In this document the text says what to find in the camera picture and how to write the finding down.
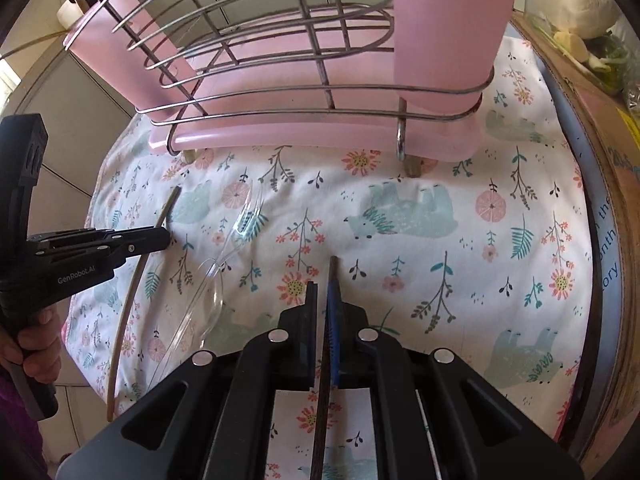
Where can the clear plastic spoon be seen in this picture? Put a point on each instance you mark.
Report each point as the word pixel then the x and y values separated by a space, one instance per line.
pixel 212 317

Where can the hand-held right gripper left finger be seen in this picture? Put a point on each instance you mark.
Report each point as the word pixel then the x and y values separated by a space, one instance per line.
pixel 310 340

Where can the pink plastic utensil holder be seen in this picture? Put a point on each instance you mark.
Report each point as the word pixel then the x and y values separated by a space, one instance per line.
pixel 440 35

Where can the dark brown single chopstick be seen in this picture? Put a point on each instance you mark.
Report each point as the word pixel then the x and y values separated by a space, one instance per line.
pixel 320 420

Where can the kitchen cabinet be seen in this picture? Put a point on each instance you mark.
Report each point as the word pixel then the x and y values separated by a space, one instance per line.
pixel 75 125

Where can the light brown single chopstick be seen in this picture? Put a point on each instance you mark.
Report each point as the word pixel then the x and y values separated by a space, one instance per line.
pixel 125 310

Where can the floral printed cloth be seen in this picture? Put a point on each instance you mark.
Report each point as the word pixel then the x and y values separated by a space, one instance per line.
pixel 425 285

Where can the napa cabbage in clear container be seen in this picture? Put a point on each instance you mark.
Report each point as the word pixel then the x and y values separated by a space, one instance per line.
pixel 620 60

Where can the cardboard sheet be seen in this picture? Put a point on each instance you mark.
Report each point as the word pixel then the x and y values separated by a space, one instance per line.
pixel 620 170

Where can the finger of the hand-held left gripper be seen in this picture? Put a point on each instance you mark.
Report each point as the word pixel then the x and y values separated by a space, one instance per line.
pixel 145 242
pixel 75 237

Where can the ginger piece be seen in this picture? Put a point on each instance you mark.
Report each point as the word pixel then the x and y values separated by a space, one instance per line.
pixel 575 47

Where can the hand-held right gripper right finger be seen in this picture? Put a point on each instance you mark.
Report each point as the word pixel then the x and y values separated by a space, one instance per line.
pixel 334 340

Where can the person's left hand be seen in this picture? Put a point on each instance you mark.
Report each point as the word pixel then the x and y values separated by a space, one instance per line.
pixel 42 345

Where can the clear plastic fork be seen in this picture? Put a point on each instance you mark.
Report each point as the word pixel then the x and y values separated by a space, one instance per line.
pixel 248 220

